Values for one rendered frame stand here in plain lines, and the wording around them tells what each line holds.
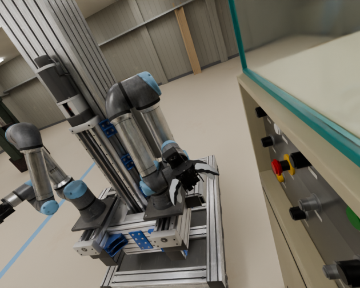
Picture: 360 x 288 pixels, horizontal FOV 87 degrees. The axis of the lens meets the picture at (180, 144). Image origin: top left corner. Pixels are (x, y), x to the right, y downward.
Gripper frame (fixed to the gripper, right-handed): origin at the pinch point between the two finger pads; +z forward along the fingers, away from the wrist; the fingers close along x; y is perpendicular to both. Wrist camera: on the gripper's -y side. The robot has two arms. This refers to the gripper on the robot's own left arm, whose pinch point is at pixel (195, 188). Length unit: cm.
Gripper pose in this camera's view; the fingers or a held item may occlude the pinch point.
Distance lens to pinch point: 54.0
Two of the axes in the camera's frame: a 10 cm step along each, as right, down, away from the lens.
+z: 2.9, 3.5, -8.9
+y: 4.7, 7.5, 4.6
